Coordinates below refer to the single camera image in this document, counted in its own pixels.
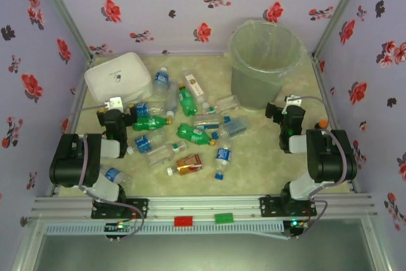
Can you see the blue-label clear bottle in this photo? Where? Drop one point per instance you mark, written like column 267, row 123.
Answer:
column 144, row 109
column 114, row 174

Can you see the blue-label bottle white cap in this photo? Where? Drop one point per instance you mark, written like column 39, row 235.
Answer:
column 142, row 143
column 161, row 78

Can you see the bluish clear bottle blue cap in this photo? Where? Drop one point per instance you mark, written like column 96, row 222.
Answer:
column 233, row 127

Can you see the clear bottle white cap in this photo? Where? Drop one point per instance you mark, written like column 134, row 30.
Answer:
column 223, row 104
column 172, row 99

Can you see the blue-label bottle blue cap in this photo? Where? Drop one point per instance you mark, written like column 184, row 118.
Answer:
column 222, row 155

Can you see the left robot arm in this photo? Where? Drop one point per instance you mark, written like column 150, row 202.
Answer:
column 73, row 163

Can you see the grey waste bin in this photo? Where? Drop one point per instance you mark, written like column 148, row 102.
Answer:
column 253, row 93

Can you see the clear plastic bin liner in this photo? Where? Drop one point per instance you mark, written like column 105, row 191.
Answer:
column 266, row 42

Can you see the brown bottle orange cap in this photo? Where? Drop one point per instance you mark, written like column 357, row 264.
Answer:
column 321, row 124

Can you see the white plastic storage box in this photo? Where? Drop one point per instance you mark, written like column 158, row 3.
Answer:
column 117, row 79

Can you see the small circuit board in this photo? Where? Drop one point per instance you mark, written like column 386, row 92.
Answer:
column 119, row 227
column 296, row 225

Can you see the green toy brick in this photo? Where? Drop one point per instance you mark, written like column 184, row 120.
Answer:
column 223, row 218

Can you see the red toy brick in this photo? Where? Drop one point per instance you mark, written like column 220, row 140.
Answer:
column 183, row 221

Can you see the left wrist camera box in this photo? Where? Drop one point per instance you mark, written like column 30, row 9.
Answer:
column 115, row 103

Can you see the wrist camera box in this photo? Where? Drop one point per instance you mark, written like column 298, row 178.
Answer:
column 292, row 99
column 115, row 103

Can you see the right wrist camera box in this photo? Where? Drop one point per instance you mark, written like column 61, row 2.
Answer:
column 292, row 99

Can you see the aluminium frame rail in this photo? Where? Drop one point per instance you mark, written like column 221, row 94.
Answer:
column 324, row 88
column 27, row 245
column 377, row 245
column 80, row 93

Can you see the thin aluminium wall rail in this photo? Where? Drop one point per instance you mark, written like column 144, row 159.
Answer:
column 190, row 53

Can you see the wide aluminium base rail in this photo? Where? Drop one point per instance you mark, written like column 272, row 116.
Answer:
column 203, row 202

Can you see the aluminium frame post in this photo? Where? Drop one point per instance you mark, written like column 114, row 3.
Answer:
column 342, row 7
column 60, row 7

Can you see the aluminium lower frame rail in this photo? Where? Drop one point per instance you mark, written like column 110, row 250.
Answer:
column 377, row 245
column 27, row 245

